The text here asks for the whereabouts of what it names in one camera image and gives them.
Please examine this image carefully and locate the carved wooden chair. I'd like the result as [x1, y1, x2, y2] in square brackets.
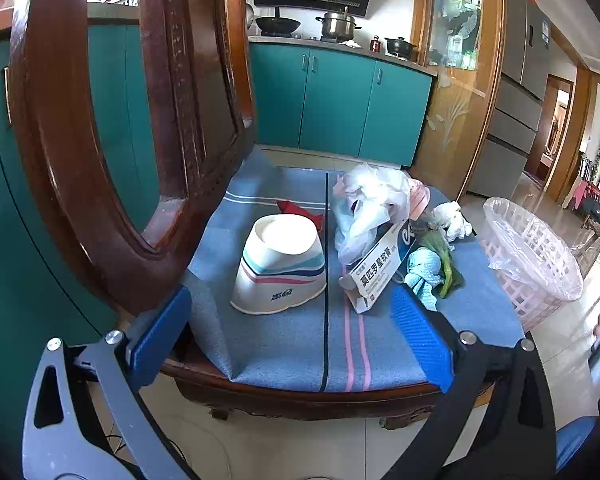
[10, 0, 526, 431]

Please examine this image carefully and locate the gas stove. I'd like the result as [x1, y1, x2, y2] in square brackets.
[252, 33, 353, 44]

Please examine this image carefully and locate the red wrapper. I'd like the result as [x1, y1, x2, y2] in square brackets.
[276, 199, 326, 233]

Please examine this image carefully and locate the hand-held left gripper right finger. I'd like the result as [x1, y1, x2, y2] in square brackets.
[380, 284, 558, 480]

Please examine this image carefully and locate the white tissue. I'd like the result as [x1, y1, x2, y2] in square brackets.
[432, 201, 473, 241]

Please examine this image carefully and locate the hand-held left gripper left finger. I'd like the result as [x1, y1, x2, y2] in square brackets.
[22, 285, 201, 480]

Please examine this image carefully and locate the wooden doorway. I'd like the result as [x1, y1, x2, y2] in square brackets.
[525, 74, 575, 182]

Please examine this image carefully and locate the wood framed glass door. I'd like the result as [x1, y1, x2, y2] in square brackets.
[409, 0, 506, 202]

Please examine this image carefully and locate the light blue cloth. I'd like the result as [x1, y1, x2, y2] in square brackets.
[402, 247, 443, 311]

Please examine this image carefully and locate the clear plastic basket liner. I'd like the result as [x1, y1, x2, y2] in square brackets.
[481, 196, 584, 303]

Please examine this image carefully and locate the clothes rack with pink clothes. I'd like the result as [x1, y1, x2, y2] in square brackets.
[570, 157, 600, 213]

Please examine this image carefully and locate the white plastic basket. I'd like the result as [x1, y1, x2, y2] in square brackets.
[481, 196, 584, 333]

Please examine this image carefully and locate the black clay pot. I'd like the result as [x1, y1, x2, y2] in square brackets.
[384, 36, 417, 58]

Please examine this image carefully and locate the steel cooking pot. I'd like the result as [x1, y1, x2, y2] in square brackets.
[315, 7, 363, 41]

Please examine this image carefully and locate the white and blue carton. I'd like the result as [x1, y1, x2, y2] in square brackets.
[341, 219, 416, 315]

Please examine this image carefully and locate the green vegetable leaf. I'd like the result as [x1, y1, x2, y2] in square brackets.
[410, 220, 465, 298]

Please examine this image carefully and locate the teal side cabinet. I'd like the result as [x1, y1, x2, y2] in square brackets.
[0, 20, 166, 461]

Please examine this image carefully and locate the white paper bowl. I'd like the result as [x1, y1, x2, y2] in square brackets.
[230, 214, 327, 316]

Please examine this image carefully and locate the black wok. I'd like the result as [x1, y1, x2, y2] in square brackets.
[255, 16, 302, 37]

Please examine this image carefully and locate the teal kitchen base cabinet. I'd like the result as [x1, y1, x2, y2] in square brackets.
[247, 42, 435, 167]

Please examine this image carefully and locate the blue striped seat cushion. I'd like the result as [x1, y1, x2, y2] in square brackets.
[180, 147, 526, 393]

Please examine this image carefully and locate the silver refrigerator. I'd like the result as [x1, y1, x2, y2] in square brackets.
[467, 0, 553, 198]

